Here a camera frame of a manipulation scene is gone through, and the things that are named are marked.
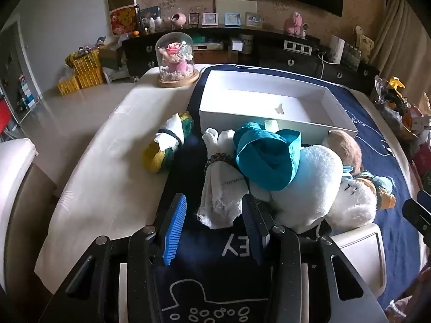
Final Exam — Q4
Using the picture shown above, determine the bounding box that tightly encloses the pale photo frame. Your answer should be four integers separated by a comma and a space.
245, 12, 264, 28

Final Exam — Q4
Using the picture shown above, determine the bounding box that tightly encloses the brown plush toy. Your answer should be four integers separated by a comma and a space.
325, 129, 363, 172

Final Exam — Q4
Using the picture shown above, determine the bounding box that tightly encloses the teal cloth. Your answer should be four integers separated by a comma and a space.
233, 122, 302, 191

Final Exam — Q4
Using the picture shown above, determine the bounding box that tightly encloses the white cardboard box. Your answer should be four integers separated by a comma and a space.
199, 65, 359, 138

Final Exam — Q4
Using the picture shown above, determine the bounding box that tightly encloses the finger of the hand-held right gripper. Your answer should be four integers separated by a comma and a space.
402, 190, 431, 239

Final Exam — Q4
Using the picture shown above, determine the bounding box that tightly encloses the wooden box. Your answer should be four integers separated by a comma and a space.
194, 50, 230, 64

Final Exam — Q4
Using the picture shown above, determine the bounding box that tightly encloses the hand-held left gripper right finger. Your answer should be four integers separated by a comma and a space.
242, 193, 389, 323

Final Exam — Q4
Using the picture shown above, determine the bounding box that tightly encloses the beige curtain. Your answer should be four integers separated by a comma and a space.
370, 0, 431, 85

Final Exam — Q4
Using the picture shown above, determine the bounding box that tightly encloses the silver media player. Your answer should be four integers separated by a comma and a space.
193, 42, 224, 52

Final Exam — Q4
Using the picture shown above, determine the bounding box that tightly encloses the blue picture board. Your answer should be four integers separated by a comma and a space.
140, 7, 162, 32

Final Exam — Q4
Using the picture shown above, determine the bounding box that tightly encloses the navy printed blanket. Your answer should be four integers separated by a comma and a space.
151, 64, 421, 323

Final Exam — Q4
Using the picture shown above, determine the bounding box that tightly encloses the round tin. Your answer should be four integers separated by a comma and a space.
240, 34, 254, 54

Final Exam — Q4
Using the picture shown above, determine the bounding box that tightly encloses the white power cable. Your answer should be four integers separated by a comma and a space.
317, 51, 332, 79

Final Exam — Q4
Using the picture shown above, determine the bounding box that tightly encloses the white switch panel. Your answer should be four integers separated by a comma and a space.
283, 39, 312, 54

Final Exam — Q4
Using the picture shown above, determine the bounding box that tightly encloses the pile of toys and packets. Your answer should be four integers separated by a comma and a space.
374, 76, 431, 175

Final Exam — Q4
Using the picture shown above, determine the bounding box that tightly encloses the giraffe toy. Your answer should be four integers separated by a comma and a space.
353, 25, 375, 63

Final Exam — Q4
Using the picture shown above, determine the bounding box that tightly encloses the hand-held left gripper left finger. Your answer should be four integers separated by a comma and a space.
39, 193, 187, 323

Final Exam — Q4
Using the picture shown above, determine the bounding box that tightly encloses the red object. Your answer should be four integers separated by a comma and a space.
0, 99, 14, 135

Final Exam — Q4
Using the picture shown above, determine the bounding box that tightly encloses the white towel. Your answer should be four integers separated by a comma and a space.
197, 128, 250, 229

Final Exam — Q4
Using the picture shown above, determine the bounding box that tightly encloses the white cushioned chair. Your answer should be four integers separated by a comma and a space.
0, 138, 58, 293

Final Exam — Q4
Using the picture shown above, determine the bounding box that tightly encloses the white rabbit plush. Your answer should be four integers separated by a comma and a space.
251, 145, 344, 233

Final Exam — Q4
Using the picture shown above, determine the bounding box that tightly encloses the yellow green knitted bundle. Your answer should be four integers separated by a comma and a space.
141, 111, 196, 175

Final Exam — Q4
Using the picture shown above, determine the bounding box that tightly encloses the red wall poster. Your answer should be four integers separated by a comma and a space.
110, 5, 139, 36

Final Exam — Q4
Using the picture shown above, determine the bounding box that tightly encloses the glass dome with pink rose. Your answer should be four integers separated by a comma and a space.
155, 32, 201, 89

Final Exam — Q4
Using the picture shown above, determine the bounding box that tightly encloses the white router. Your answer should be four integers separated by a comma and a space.
329, 35, 346, 64

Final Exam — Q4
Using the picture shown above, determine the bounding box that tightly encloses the white plush doll blue outfit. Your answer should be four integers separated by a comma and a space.
325, 166, 396, 232

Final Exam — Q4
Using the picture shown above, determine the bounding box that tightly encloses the dark bead bracelet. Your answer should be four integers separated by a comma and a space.
205, 154, 236, 175

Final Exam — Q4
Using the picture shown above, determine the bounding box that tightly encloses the black TV cabinet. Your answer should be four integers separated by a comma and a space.
122, 27, 381, 96

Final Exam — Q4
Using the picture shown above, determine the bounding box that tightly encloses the yellow plastic crate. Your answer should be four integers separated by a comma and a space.
72, 50, 102, 75
76, 68, 105, 89
57, 76, 81, 96

